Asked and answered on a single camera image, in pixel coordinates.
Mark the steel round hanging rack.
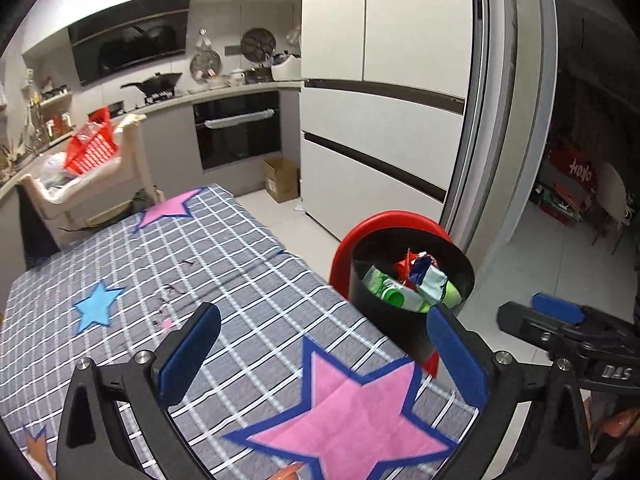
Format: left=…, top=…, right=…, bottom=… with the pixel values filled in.
left=190, top=50, right=222, bottom=81

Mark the red printed plastic bag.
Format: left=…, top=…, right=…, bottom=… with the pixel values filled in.
left=392, top=249, right=426, bottom=281

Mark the black trash bin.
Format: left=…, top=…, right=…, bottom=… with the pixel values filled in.
left=350, top=227, right=476, bottom=366

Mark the spice rack with jars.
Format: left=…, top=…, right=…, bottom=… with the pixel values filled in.
left=40, top=77, right=73, bottom=143

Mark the green soap refill pouch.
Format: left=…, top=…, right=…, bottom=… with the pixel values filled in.
left=362, top=265, right=431, bottom=313

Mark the dark green cloth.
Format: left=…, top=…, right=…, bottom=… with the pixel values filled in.
left=130, top=189, right=163, bottom=213

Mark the black wok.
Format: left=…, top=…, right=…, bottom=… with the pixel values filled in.
left=121, top=72, right=183, bottom=97

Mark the dark round hanging pan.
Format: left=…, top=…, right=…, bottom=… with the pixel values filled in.
left=241, top=27, right=277, bottom=61

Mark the teal wrapper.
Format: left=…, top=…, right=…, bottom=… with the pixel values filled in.
left=407, top=255, right=448, bottom=303

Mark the grey sliding door frame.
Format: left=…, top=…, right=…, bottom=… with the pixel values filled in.
left=442, top=0, right=558, bottom=261

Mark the white kitchen counter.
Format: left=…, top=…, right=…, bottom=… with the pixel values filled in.
left=0, top=80, right=303, bottom=281

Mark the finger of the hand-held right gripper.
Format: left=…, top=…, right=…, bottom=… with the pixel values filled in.
left=497, top=301, right=596, bottom=366
left=531, top=292, right=586, bottom=326

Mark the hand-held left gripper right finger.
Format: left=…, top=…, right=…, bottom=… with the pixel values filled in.
left=426, top=305, right=593, bottom=480

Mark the beige chair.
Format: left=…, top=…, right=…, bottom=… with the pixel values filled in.
left=592, top=162, right=633, bottom=253

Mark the red plastic basket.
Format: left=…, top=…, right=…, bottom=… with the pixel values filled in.
left=64, top=107, right=121, bottom=171

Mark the black built-in oven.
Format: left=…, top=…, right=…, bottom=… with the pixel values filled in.
left=192, top=92, right=282, bottom=172

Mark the white refrigerator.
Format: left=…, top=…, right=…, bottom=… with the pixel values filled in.
left=299, top=0, right=481, bottom=251

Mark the red sack white lettering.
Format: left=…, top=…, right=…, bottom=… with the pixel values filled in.
left=547, top=147, right=601, bottom=196

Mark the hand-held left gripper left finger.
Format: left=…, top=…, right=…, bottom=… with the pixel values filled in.
left=55, top=302, right=223, bottom=480

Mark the brown cardboard box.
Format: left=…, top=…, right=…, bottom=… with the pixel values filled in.
left=263, top=157, right=301, bottom=203

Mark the red plastic stool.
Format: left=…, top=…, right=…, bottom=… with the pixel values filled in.
left=328, top=211, right=453, bottom=378

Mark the translucent plastic bag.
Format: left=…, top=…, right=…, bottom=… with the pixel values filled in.
left=37, top=155, right=88, bottom=193

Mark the pile of colourful boxes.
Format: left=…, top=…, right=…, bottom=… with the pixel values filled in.
left=532, top=182, right=591, bottom=221

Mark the black range hood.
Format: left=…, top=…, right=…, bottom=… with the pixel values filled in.
left=67, top=0, right=193, bottom=87

